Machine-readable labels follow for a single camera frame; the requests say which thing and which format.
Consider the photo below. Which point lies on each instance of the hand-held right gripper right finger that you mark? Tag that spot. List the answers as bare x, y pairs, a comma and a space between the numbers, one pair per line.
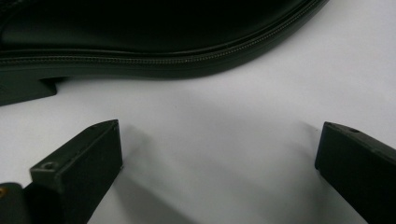
361, 174

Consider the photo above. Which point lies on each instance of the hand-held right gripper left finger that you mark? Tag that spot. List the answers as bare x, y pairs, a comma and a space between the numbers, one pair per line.
84, 161

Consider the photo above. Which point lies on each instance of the black leather lace-up shoe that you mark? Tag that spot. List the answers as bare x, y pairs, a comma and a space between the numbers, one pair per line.
124, 31

